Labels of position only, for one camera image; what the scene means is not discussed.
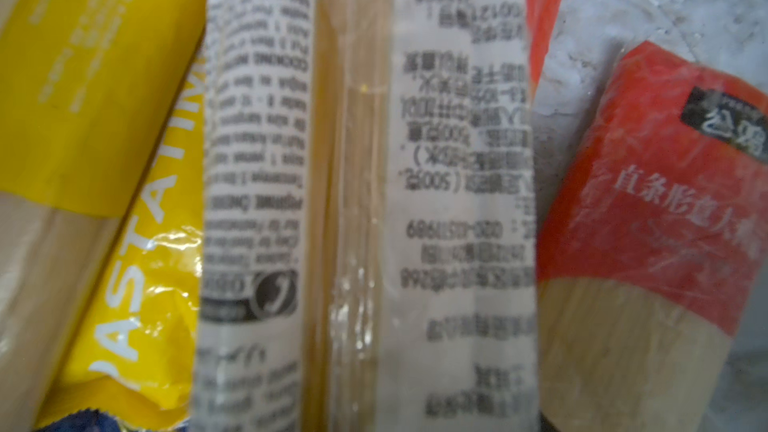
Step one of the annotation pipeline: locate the yellow label spaghetti bag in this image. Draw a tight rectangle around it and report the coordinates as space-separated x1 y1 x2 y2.
1 0 206 431

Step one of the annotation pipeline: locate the clear printed spaghetti bag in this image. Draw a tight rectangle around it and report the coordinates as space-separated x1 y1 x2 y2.
188 0 540 431

